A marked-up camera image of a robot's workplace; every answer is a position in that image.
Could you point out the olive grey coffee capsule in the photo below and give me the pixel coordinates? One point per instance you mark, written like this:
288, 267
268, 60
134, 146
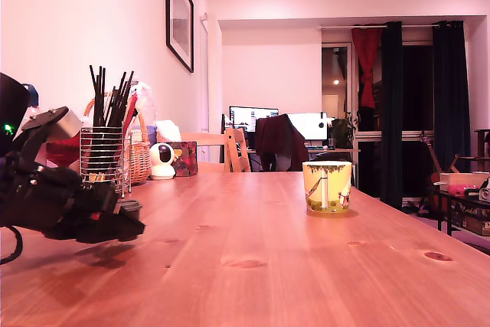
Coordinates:
133, 204

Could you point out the yellow illustrated cup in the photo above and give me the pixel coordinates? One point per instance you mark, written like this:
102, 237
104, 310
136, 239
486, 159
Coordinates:
327, 189

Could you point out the floral tissue box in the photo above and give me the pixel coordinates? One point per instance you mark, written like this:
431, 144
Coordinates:
185, 160

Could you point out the white tissue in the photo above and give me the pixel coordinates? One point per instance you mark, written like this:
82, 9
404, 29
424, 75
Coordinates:
168, 129

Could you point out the white plastic bag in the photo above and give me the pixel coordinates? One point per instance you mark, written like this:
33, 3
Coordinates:
147, 105

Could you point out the light wooden chair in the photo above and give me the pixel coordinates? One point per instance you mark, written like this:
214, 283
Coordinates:
203, 138

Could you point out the black chopstick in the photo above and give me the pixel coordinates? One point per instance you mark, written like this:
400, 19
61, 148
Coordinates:
124, 89
93, 89
102, 93

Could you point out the wooden high chair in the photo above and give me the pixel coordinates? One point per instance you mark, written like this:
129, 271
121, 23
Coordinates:
233, 151

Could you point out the computer monitor with windows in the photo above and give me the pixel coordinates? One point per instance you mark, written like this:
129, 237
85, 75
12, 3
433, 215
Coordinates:
245, 118

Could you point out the grey office chair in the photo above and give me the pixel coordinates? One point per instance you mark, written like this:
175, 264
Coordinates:
283, 162

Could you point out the maroon jacket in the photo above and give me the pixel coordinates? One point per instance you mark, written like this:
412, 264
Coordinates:
275, 135

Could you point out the black framed picture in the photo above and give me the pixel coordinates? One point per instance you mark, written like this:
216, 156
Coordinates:
180, 17

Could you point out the bright white computer monitor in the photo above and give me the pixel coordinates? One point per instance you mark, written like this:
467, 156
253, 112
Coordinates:
312, 126

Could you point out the green potted plant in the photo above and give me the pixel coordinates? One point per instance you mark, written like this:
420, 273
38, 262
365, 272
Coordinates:
342, 131

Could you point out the narrow black curtain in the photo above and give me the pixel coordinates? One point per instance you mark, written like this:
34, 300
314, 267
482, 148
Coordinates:
391, 112

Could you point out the tied red curtain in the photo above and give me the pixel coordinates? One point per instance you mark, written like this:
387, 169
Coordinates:
367, 47

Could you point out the acoustic guitar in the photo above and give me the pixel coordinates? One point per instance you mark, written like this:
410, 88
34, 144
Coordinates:
432, 152

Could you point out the black side table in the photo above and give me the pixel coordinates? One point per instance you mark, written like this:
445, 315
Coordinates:
450, 220

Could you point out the pink object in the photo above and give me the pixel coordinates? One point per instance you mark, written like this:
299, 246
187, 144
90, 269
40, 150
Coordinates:
459, 189

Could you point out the pale wooden box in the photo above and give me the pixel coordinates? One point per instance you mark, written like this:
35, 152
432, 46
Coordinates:
463, 178

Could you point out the wide black curtain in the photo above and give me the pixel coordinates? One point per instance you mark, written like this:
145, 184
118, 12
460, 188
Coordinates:
451, 93

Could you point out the dark board game box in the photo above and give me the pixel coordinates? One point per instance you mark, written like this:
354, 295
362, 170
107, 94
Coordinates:
474, 216

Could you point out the small white round camera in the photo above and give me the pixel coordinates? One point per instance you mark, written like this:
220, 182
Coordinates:
162, 168

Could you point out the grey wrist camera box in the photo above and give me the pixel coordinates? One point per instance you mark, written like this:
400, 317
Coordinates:
67, 124

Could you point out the white wall pipe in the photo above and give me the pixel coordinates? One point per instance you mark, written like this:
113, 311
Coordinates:
205, 17

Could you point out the white instant camera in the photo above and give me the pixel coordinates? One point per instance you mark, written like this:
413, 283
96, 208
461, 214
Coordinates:
486, 191

